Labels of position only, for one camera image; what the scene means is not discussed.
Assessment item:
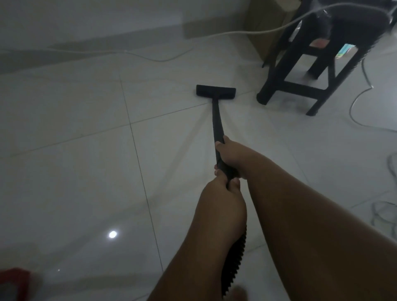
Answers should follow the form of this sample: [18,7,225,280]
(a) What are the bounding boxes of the person's left hand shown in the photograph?
[195,168,248,240]

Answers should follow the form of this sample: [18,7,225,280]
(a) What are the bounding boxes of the person's right hand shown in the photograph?
[215,135,268,181]

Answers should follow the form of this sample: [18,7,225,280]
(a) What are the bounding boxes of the black vacuum wand with nozzle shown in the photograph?
[196,84,240,183]

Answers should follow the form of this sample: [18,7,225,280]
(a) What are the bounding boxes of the person's right forearm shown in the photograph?
[245,155,397,301]

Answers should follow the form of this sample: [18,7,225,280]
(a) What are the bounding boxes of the person's left forearm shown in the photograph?
[147,224,247,301]

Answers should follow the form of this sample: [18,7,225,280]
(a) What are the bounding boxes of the person's bare foot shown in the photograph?
[229,285,249,301]

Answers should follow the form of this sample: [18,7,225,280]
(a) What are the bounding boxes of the brown cardboard box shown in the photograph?
[245,0,301,61]

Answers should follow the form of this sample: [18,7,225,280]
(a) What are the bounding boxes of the colourful printed packet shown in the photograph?
[336,43,356,59]

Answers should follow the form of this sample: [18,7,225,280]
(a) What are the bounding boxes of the black plastic stool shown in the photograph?
[256,0,394,117]

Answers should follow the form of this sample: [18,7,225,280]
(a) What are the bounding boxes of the red plastic object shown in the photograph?
[0,268,32,301]

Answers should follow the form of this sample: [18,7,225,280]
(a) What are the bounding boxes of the black ribbed vacuum hose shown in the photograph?
[220,226,247,297]

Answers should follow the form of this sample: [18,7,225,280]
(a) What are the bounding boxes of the long white cable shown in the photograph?
[0,2,397,134]

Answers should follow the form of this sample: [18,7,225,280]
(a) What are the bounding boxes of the coiled grey cables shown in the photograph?
[371,151,397,239]

